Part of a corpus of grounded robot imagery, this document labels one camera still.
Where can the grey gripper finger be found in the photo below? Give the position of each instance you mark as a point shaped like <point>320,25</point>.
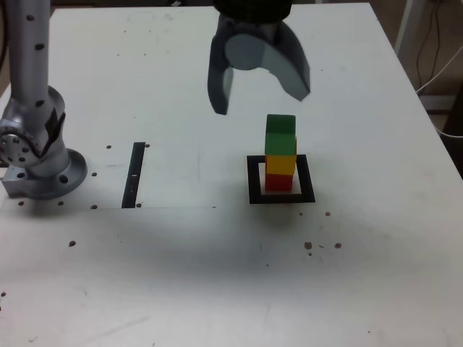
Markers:
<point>246,52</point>
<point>218,86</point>

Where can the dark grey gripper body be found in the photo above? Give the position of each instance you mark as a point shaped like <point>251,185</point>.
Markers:
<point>253,29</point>

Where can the green cube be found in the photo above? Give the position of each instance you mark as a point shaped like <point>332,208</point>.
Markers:
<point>280,141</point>

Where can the yellow cube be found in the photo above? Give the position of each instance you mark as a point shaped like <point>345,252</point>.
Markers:
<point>280,165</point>

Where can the red cube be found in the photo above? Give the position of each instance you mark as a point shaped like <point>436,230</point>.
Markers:
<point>278,183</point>

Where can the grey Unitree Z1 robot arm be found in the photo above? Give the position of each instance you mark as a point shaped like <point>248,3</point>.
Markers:
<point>29,72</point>

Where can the black tape square outline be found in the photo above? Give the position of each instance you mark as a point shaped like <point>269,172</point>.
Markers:
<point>253,180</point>

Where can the black tape strip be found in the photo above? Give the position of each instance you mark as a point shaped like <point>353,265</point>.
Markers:
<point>133,173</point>

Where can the white metal frame leg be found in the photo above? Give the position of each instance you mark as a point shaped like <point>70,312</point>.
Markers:
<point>404,29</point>

